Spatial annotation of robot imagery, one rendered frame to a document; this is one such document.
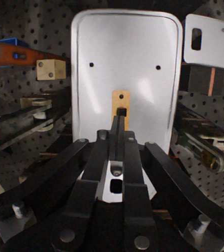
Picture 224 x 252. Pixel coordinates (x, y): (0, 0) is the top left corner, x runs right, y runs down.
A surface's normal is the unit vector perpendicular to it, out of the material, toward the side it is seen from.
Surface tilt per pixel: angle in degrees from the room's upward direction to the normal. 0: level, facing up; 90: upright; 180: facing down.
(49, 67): 0
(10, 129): 81
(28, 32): 0
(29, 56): 90
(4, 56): 90
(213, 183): 0
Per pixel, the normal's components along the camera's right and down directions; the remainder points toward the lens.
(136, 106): -0.07, 0.32
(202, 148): -0.99, 0.02
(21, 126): 0.97, 0.10
